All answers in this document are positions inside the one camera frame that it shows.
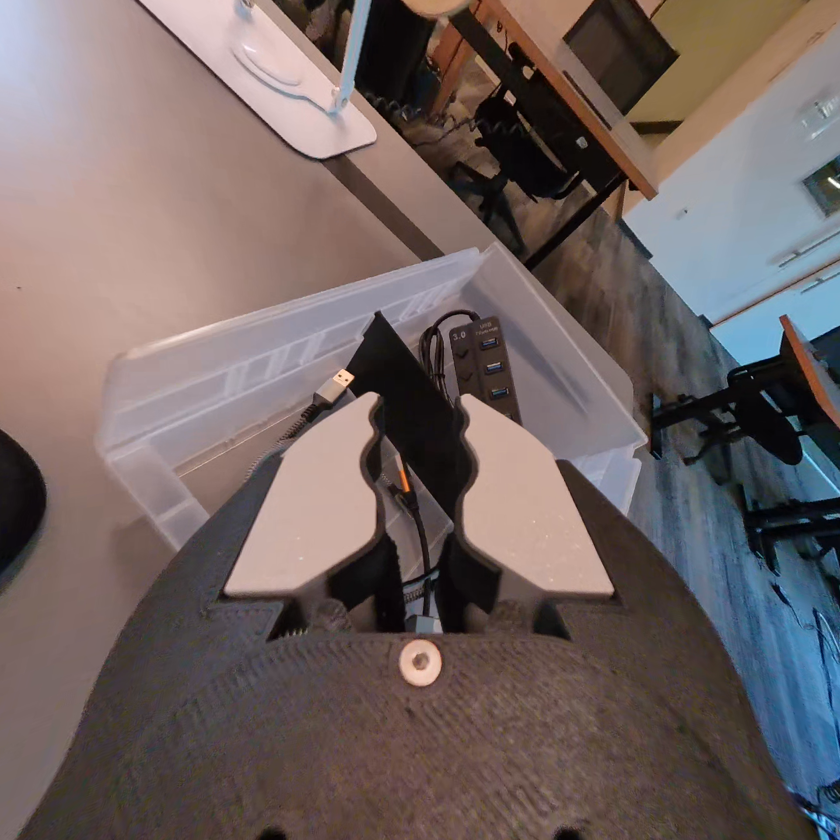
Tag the black USB hub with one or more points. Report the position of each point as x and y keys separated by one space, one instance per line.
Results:
x=469 y=367

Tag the clear plastic storage bin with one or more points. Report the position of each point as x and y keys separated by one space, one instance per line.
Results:
x=262 y=367

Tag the black divider panel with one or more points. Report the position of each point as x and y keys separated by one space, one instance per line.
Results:
x=420 y=400

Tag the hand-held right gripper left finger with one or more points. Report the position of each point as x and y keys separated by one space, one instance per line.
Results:
x=308 y=499

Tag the black computer monitor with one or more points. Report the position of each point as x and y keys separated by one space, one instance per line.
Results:
x=623 y=46

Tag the black office chair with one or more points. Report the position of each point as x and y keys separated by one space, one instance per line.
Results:
x=768 y=413
x=525 y=151

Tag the black padded wrist rest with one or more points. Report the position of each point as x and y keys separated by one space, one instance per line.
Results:
x=16 y=505

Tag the wooden desk black frame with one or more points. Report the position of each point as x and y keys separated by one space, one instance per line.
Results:
x=610 y=138
x=810 y=374

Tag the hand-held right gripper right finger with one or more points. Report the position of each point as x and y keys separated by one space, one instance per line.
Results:
x=531 y=518

